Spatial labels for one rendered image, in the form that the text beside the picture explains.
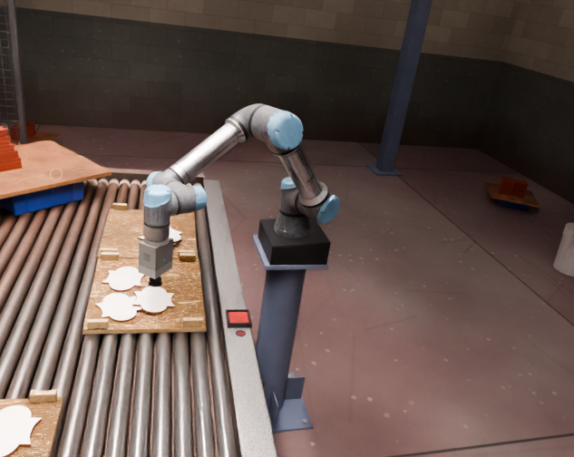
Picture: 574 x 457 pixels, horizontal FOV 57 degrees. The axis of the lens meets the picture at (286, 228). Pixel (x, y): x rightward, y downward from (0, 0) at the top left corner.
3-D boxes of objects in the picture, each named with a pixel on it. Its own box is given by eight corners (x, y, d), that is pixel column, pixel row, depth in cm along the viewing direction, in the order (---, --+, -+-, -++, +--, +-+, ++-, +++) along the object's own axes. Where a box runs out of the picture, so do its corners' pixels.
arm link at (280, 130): (319, 197, 214) (266, 96, 174) (347, 209, 204) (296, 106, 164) (301, 218, 211) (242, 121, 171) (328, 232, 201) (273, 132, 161)
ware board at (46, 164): (51, 143, 258) (51, 140, 257) (111, 175, 231) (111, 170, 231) (-63, 160, 221) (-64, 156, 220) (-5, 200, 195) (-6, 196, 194)
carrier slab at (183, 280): (198, 263, 193) (199, 258, 193) (206, 332, 158) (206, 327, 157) (98, 261, 185) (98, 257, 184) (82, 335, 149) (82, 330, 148)
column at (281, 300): (293, 374, 282) (317, 229, 245) (313, 428, 249) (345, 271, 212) (222, 379, 271) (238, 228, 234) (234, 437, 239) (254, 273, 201)
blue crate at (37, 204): (48, 177, 245) (46, 157, 241) (86, 199, 229) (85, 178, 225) (-22, 190, 223) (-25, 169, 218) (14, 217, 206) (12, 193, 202)
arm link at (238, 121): (248, 91, 182) (136, 175, 164) (268, 98, 175) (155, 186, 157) (257, 119, 190) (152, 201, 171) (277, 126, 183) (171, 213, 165)
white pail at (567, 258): (542, 261, 451) (557, 222, 436) (569, 259, 461) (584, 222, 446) (569, 279, 426) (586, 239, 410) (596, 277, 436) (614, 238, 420)
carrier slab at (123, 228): (194, 215, 229) (194, 211, 229) (197, 262, 193) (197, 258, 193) (110, 211, 222) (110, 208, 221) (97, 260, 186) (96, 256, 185)
